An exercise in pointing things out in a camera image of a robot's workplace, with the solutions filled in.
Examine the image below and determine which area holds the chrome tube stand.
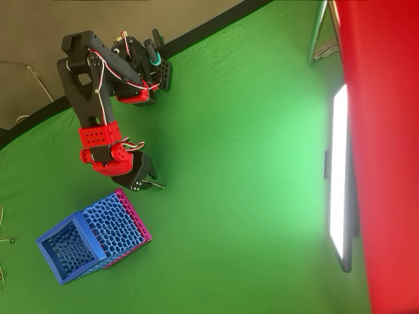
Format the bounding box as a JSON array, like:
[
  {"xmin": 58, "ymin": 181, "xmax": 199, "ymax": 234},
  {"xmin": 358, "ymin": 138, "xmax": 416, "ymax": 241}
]
[{"xmin": 306, "ymin": 0, "xmax": 343, "ymax": 65}]

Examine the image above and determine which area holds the blue and pink lattice basket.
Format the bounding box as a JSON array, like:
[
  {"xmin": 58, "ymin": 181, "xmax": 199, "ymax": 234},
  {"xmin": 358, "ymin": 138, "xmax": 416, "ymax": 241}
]
[{"xmin": 35, "ymin": 187, "xmax": 154, "ymax": 286}]

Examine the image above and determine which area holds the smooth red panel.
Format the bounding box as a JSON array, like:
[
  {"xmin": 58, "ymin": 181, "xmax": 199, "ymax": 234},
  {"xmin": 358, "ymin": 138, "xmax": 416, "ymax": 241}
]
[{"xmin": 333, "ymin": 0, "xmax": 419, "ymax": 314}]

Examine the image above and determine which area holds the black LED light panel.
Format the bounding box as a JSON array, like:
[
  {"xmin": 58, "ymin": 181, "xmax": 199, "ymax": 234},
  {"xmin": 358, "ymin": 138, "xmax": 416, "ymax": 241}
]
[{"xmin": 323, "ymin": 83, "xmax": 361, "ymax": 274}]

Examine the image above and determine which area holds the white red wrist servo cable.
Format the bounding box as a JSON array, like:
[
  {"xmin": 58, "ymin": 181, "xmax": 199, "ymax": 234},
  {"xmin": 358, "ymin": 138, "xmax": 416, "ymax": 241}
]
[{"xmin": 121, "ymin": 137, "xmax": 146, "ymax": 153}]

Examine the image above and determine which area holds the green table cloth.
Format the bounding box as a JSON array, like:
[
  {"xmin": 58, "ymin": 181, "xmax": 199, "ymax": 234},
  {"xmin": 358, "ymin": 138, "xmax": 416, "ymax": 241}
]
[{"xmin": 0, "ymin": 0, "xmax": 373, "ymax": 314}]

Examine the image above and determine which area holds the thin grey floor cable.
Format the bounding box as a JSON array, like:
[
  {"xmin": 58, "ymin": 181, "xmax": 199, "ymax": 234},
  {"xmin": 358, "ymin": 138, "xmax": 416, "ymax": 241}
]
[{"xmin": 0, "ymin": 60, "xmax": 55, "ymax": 103}]

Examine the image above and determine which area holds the black clamp with teal ring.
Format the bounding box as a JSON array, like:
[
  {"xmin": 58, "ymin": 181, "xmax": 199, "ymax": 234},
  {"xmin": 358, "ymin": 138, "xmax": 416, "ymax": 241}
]
[{"xmin": 143, "ymin": 28, "xmax": 164, "ymax": 68}]

